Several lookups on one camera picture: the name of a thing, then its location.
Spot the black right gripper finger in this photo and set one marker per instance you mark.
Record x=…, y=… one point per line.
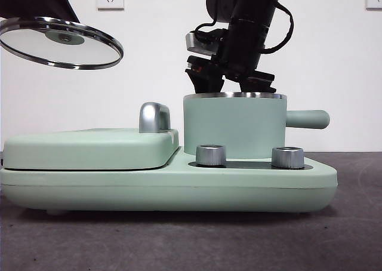
x=209, y=84
x=256, y=88

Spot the glass lid green knob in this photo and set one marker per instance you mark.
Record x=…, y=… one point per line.
x=59, y=50

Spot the mint green steamer pot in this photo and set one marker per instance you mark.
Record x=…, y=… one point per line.
x=235, y=124

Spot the silver control knob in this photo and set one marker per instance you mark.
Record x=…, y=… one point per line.
x=210, y=156
x=288, y=158

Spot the mint green breakfast machine base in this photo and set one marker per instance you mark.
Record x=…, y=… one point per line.
x=179, y=190

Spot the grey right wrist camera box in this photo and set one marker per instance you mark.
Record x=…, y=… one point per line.
x=198, y=45

